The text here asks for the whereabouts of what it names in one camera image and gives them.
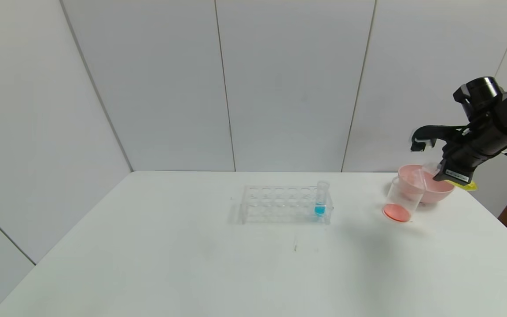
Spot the test tube with red pigment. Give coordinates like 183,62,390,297
407,169,428,192

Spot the test tube with yellow pigment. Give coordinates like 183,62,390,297
420,162,478,191

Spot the clear acrylic test tube rack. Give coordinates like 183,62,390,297
229,184,334,226

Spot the test tube with blue pigment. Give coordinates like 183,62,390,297
315,181,329,217

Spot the clear plastic measuring cup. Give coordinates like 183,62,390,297
382,176,425,223

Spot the pink bowl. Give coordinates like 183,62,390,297
397,164,456,205

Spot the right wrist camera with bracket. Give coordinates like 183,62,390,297
410,125,466,153

